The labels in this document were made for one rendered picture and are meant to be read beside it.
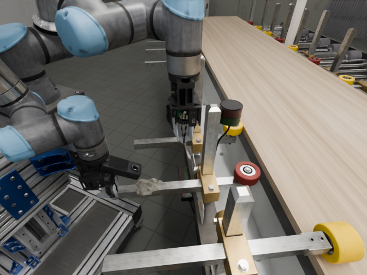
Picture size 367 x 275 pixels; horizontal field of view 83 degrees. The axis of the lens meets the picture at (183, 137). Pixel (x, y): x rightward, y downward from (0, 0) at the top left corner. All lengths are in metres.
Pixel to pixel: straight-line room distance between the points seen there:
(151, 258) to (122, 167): 0.25
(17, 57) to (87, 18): 0.45
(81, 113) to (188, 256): 0.37
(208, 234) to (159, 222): 0.85
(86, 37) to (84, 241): 1.19
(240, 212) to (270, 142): 0.47
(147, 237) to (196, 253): 1.10
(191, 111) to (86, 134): 0.24
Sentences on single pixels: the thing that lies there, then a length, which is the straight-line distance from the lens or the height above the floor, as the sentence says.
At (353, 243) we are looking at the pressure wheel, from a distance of 0.58.
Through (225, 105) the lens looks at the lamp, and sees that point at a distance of 0.55.
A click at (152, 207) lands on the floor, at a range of 1.67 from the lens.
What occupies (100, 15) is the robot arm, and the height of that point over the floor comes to 1.34.
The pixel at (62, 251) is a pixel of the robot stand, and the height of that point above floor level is 0.21.
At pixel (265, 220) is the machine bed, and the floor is 0.71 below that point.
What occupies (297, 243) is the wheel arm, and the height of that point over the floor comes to 0.96.
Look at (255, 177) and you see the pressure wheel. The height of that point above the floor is 0.91.
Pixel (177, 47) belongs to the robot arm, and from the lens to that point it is 0.43.
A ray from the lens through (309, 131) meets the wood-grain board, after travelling 0.96.
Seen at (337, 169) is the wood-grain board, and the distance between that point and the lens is 0.83.
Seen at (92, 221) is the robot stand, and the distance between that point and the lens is 1.46.
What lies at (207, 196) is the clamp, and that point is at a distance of 0.67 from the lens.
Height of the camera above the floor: 1.40
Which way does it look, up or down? 40 degrees down
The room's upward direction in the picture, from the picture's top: straight up
